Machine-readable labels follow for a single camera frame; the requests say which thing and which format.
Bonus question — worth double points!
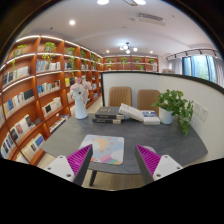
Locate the back wooden shelf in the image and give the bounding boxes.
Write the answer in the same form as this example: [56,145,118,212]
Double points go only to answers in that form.
[103,55,159,73]

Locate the wooden bookshelf wall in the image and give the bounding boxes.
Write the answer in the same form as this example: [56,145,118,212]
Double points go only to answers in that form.
[0,35,104,165]

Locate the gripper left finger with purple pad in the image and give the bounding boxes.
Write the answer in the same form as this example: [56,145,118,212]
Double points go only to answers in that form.
[45,145,93,186]

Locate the upper dark book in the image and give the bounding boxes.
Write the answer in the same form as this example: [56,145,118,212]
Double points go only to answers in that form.
[95,106,124,119]

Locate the white computer mouse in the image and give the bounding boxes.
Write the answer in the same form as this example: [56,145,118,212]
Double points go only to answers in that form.
[143,146,156,153]

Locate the left brown chair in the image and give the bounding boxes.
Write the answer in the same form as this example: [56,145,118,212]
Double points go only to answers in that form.
[108,87,132,107]

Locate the white vase with flowers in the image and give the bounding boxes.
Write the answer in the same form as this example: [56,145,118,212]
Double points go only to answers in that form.
[70,78,92,119]

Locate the white partition wall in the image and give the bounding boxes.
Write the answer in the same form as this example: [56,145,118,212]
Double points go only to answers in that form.
[101,72,224,161]

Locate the leaning white book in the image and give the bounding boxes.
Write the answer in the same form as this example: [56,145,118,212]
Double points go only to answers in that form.
[119,103,144,122]

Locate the white and blue book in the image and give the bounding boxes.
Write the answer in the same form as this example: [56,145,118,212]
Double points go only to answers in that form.
[142,110,160,125]

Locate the lower dark book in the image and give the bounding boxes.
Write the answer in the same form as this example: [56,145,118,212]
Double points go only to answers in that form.
[92,118,122,124]

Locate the wall power sockets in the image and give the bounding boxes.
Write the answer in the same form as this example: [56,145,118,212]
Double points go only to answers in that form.
[193,101,208,121]

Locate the brown chair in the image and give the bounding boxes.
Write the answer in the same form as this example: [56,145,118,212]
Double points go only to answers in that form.
[137,89,160,113]
[108,87,132,107]

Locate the potted green plant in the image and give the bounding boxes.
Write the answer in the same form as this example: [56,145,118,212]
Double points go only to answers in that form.
[152,89,193,136]

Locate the ceiling air vent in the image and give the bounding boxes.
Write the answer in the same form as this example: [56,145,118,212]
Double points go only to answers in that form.
[138,13,166,26]

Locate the colourful mouse pad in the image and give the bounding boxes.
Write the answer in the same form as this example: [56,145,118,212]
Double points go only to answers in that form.
[80,135,124,165]

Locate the right brown chair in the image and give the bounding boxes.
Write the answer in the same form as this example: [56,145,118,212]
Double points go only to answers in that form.
[137,89,160,113]

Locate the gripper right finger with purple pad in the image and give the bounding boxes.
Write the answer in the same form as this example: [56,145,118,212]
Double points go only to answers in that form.
[135,145,182,184]

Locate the dark book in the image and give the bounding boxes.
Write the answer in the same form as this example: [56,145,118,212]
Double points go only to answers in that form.
[95,106,124,119]
[92,118,122,124]

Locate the ceiling chandelier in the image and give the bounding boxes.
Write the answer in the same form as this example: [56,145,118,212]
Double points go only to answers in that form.
[120,43,138,54]

